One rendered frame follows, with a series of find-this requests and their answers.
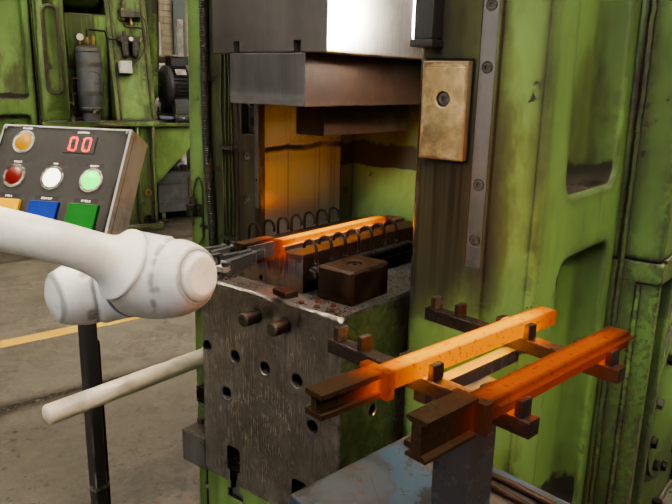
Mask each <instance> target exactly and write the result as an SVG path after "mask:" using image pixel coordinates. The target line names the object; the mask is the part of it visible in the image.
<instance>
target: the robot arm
mask: <svg viewBox="0 0 672 504"><path fill-rule="evenodd" d="M234 242H235V241H230V245H229V246H226V244H220V245H214V246H208V247H201V246H200V245H198V244H196V243H194V242H191V241H188V240H184V239H174V238H173V237H171V236H164V235H158V234H153V233H148V232H143V231H139V230H136V229H128V230H126V231H124V232H122V233H121V234H119V235H110V234H105V233H102V232H98V231H95V230H91V229H88V228H84V227H81V226H77V225H74V224H70V223H66V222H63V221H59V220H55V219H51V218H47V217H43V216H39V215H35V214H31V213H26V212H22V211H18V210H14V209H10V208H6V207H2V206H0V252H6V253H11V254H16V255H21V256H26V257H31V258H35V259H40V260H44V261H48V262H52V263H56V264H59V265H62V266H60V267H58V268H57V269H55V270H54V271H52V272H51V273H49V274H48V276H47V277H46V281H45V287H44V297H45V302H46V305H47V307H48V309H49V311H50V313H51V314H52V316H53V317H54V318H55V320H56V321H58V322H59V323H62V324H70V325H90V324H95V323H100V322H102V323H109V322H113V321H117V320H121V319H126V318H131V317H139V318H144V319H166V318H175V317H180V316H184V315H187V314H190V313H192V312H194V311H196V310H198V309H200V308H201V307H202V306H204V305H205V304H206V303H207V302H208V301H209V300H210V299H211V297H212V293H213V291H214V289H215V286H216V283H217V273H219V272H221V274H222V277H227V276H229V275H230V274H232V273H235V272H237V271H240V270H243V269H246V268H249V267H252V266H255V265H257V261H258V260H262V259H266V258H270V257H274V256H275V241H269V242H265V243H260V244H256V245H252V246H247V247H246V250H241V251H237V246H236V247H235V244H234Z"/></svg>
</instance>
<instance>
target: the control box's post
mask: <svg viewBox="0 0 672 504"><path fill-rule="evenodd" d="M78 338H79V352H80V365H81V379H82V391H84V390H87V389H90V388H93V387H95V386H98V385H101V382H100V368H99V353H98V338H97V323H95V324H90V325H78ZM84 419H85V432H86V446H87V459H88V472H89V485H90V486H92V487H94V488H95V489H98V488H100V487H102V486H104V485H106V484H107V472H106V457H105V442H104V427H103V412H102V405H101V406H99V407H96V408H94V409H91V410H89V411H86V412H84ZM90 498H91V504H109V501H108V487H107V488H105V489H103V490H101V491H99V492H97V493H95V492H94V493H93V492H92V491H91V490H90Z"/></svg>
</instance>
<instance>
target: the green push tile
mask: <svg viewBox="0 0 672 504"><path fill-rule="evenodd" d="M99 209H100V206H99V205H93V204H79V203H69V204H68V207H67V211H66V215H65V219H64V222H66V223H70V224H74V225H77V226H81V227H84V228H88V229H91V230H94V229H95V225H96V221H97V217H98V213H99Z"/></svg>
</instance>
